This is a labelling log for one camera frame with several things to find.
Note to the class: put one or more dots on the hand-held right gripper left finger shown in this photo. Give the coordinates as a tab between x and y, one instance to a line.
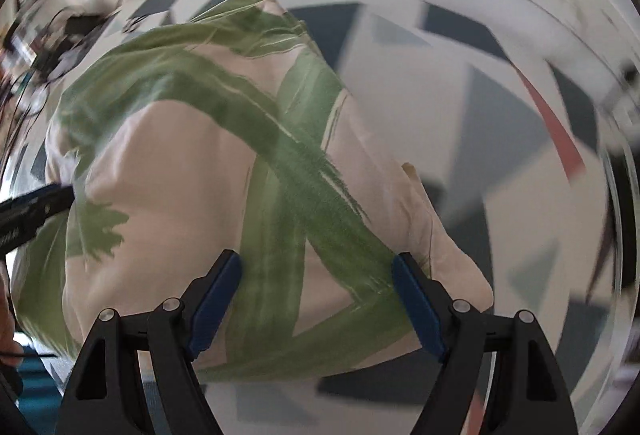
217	305

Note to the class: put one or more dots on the black power adapter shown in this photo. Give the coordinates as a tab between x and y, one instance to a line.
82	22

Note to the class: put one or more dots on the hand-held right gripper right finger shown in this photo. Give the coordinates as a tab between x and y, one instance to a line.
417	310

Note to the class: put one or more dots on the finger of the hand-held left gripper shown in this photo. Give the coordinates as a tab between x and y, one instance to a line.
40	205

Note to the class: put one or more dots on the green and white patterned shirt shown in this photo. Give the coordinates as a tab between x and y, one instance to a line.
200	175

